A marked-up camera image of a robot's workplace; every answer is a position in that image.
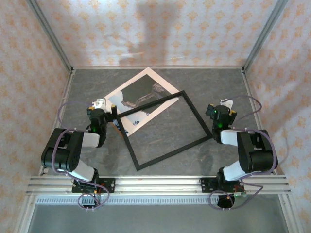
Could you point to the aluminium table side rail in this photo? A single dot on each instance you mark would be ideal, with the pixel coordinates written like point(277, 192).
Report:
point(65, 94)
point(249, 85)

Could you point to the small green circuit board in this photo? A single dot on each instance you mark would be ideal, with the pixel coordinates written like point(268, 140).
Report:
point(240, 194)

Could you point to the aluminium table edge rail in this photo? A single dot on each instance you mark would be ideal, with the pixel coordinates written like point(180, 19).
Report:
point(158, 67)

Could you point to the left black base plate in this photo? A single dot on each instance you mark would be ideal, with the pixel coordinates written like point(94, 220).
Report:
point(109, 185)

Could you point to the long aluminium mounting rail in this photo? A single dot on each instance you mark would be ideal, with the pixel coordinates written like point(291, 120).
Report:
point(158, 185)

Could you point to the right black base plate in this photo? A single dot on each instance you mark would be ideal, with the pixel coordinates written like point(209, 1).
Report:
point(206, 185)

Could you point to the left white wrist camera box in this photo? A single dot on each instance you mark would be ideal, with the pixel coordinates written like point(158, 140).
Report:
point(100, 104)

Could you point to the brown backing board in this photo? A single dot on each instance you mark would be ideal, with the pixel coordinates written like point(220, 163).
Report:
point(116, 128)

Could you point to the aluminium frame leg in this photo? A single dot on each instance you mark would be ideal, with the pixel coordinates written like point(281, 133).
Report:
point(289, 216)
point(25, 216)

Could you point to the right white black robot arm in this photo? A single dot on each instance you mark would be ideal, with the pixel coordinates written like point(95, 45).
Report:
point(257, 155)

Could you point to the aluminium corner post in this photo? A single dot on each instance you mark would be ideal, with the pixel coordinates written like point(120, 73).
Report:
point(49, 31)
point(265, 31)

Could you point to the white picture mat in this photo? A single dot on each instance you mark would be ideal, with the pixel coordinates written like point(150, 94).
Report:
point(126, 85)

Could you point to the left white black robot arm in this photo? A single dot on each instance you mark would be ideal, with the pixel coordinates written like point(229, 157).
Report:
point(60, 150)

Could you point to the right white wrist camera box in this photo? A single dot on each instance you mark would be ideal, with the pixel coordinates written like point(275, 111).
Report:
point(227, 103)

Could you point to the black picture frame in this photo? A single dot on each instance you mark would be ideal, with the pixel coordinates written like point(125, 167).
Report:
point(170, 151)

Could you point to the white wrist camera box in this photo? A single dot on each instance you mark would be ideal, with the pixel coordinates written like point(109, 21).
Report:
point(227, 103)
point(100, 104)

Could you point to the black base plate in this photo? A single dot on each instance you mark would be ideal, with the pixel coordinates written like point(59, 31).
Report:
point(109, 185)
point(206, 185)

